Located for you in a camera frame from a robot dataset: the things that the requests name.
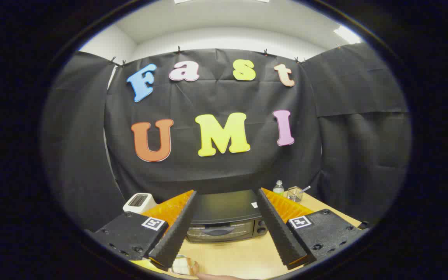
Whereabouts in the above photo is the black toaster oven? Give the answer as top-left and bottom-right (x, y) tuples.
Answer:
(186, 189), (268, 243)

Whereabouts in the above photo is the wire mesh basket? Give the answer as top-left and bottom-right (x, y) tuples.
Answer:
(287, 186), (304, 203)

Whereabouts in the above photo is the ceiling light panel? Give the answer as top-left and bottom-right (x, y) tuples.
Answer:
(333, 25), (361, 44)

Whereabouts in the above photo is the white pop-up toaster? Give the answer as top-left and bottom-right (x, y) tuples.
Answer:
(123, 193), (157, 214)

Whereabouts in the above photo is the white bread sandwich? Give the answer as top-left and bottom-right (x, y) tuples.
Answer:
(171, 255), (200, 276)

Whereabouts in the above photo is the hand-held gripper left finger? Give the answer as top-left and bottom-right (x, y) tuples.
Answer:
(91, 189), (198, 272)

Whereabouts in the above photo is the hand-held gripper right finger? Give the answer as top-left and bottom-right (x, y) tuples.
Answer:
(255, 187), (370, 271)

